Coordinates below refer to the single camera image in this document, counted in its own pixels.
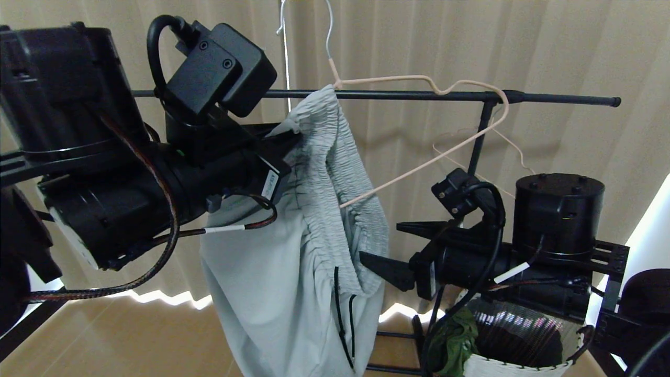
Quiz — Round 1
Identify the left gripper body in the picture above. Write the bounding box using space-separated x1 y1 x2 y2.
39 149 291 270

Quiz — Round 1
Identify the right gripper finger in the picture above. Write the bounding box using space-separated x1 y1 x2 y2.
359 251 418 293
396 220 457 242

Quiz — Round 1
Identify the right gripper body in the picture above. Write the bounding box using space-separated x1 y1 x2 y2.
409 228 593 320

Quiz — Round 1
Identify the green garment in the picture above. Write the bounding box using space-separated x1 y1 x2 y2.
427 308 479 377

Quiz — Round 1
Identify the pink clothes hanger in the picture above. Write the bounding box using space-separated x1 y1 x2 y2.
432 123 537 199
276 0 510 209

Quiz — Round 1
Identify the white laundry basket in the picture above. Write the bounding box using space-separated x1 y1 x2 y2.
461 296 597 377

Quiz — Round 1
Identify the black clothes rack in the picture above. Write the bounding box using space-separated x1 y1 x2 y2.
131 89 622 377

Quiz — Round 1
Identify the beige curtain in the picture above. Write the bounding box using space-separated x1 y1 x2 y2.
0 0 670 320

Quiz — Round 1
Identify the black cable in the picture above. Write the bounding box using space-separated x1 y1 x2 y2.
147 15 202 97
419 181 507 377

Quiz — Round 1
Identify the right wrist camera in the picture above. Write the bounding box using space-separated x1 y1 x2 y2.
432 168 506 231

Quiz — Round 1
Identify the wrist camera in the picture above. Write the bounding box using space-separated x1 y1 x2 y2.
157 22 278 150
432 168 506 231

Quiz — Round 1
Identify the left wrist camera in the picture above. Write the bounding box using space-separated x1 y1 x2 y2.
157 22 278 150

